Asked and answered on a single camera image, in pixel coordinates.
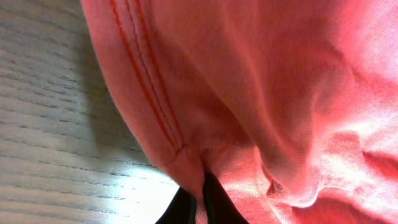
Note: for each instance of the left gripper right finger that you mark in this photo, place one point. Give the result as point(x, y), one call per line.
point(219, 207)

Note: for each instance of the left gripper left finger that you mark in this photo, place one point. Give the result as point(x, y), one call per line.
point(181, 210)

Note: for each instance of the red t-shirt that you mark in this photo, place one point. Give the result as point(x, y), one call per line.
point(292, 105)

